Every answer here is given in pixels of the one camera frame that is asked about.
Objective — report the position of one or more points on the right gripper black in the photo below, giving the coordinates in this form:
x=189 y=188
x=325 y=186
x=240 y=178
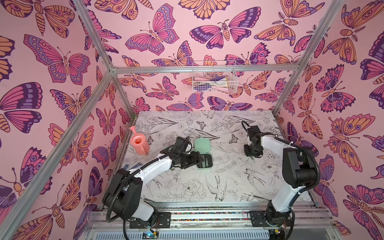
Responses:
x=251 y=148

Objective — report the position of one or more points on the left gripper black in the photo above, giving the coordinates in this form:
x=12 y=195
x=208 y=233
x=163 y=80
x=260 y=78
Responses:
x=194 y=160

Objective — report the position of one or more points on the green case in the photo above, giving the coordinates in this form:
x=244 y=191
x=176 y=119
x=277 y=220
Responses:
x=203 y=146

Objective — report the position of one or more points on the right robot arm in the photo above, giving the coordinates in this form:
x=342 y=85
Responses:
x=300 y=170

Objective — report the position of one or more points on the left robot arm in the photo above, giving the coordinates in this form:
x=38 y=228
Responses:
x=123 y=198

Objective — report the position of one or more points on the pink watering can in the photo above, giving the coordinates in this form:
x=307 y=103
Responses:
x=139 y=142

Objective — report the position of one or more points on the blue dotted work glove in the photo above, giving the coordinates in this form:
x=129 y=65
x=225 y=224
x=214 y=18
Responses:
x=129 y=167

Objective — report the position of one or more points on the green circuit board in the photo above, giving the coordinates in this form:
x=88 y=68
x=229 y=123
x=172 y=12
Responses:
x=150 y=235

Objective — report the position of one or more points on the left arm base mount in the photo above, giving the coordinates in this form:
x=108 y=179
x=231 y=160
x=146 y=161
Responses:
x=159 y=220

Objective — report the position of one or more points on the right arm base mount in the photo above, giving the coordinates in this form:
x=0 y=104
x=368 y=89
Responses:
x=264 y=219

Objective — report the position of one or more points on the white wire wall basket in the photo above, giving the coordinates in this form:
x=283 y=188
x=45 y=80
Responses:
x=210 y=76

